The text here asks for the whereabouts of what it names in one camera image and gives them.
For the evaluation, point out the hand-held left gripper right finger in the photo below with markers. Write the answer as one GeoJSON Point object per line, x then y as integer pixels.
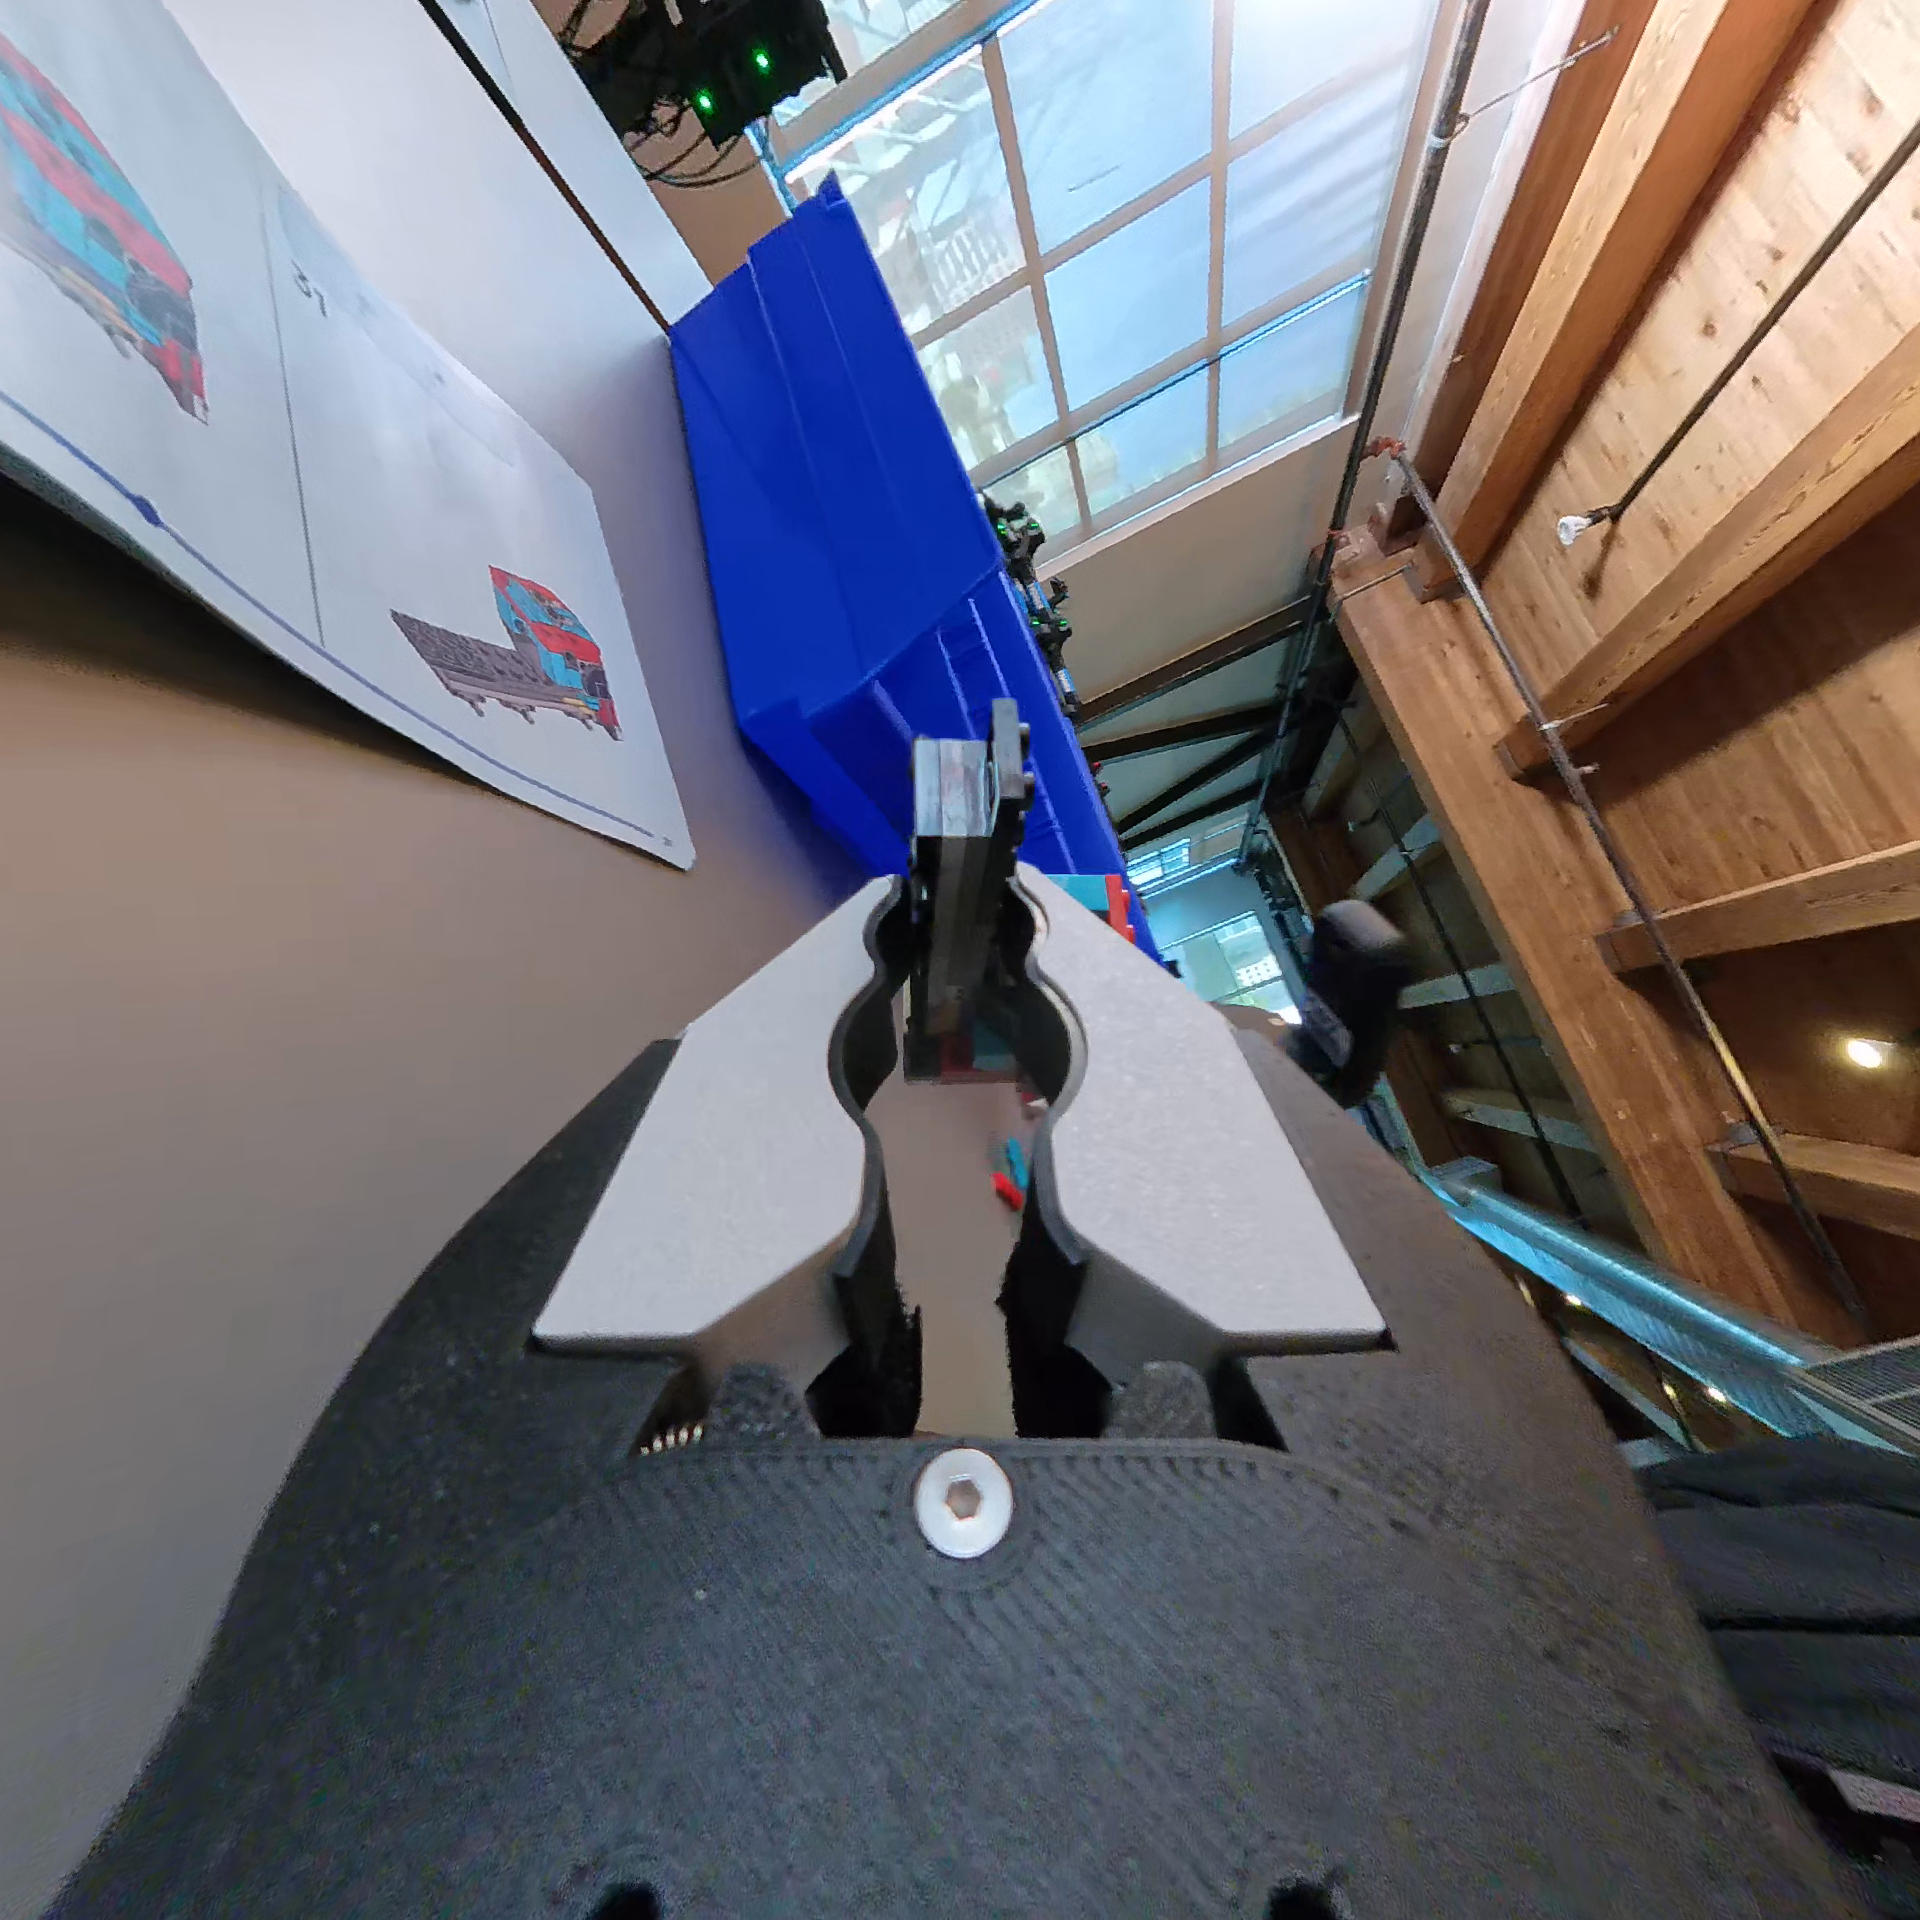
{"type": "Point", "coordinates": [1200, 1184]}

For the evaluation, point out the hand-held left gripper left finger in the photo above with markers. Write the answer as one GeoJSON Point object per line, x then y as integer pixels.
{"type": "Point", "coordinates": [702, 1184]}

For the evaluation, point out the red teal grey brick model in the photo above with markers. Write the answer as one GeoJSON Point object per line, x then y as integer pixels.
{"type": "Point", "coordinates": [954, 838]}

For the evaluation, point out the blue plastic bin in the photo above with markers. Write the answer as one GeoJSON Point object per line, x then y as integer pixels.
{"type": "Point", "coordinates": [838, 523]}

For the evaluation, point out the grey desk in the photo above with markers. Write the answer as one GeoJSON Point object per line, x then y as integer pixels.
{"type": "Point", "coordinates": [223, 1125]}

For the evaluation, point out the thin metal sprinkler pipe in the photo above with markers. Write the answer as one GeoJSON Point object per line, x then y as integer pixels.
{"type": "Point", "coordinates": [1589, 809]}

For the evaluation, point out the black equipment with green lights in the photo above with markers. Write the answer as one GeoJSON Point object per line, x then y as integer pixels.
{"type": "Point", "coordinates": [1039, 600]}

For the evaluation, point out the black rod with white spotlights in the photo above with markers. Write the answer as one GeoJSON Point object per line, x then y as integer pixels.
{"type": "Point", "coordinates": [1570, 527]}

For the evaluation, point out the black ceiling pipe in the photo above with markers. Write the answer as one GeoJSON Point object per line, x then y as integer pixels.
{"type": "Point", "coordinates": [1395, 298]}

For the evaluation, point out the person's dark jacket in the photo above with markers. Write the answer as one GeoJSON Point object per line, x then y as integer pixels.
{"type": "Point", "coordinates": [1799, 1618]}

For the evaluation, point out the large paned window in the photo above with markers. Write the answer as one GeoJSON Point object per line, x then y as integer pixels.
{"type": "Point", "coordinates": [1124, 224]}

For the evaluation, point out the white instruction booklet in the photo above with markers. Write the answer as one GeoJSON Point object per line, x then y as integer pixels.
{"type": "Point", "coordinates": [300, 375]}

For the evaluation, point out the silver spiral air duct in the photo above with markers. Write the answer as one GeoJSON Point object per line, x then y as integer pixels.
{"type": "Point", "coordinates": [1652, 1291]}

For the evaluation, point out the duct vent grille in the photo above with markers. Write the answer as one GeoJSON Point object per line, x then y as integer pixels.
{"type": "Point", "coordinates": [1865, 1384]}

